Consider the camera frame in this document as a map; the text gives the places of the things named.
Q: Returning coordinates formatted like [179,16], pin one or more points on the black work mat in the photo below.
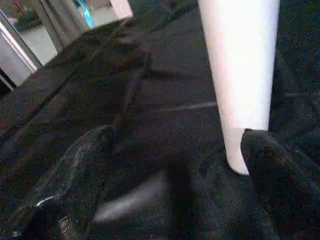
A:
[162,100]

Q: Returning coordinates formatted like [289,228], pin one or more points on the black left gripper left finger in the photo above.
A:
[57,190]

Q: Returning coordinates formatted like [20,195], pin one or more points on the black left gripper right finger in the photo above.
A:
[287,190]

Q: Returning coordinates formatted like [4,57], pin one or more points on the white tapered table leg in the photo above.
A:
[240,75]

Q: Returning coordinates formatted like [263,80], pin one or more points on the teal white plastic object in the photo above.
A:
[86,13]

